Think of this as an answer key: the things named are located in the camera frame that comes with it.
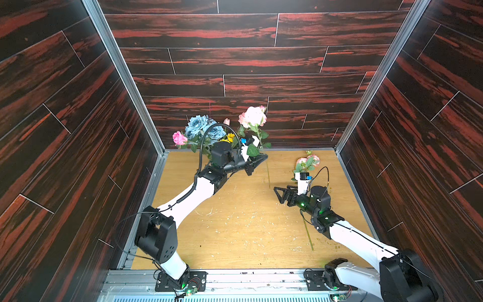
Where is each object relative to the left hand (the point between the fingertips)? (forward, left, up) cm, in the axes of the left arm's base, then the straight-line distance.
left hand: (266, 157), depth 73 cm
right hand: (-2, -9, -16) cm, 19 cm away
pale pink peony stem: (-19, -15, -16) cm, 29 cm away
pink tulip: (+27, +18, -3) cm, 33 cm away
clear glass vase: (+15, -5, -32) cm, 36 cm away
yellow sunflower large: (+22, +16, -9) cm, 29 cm away
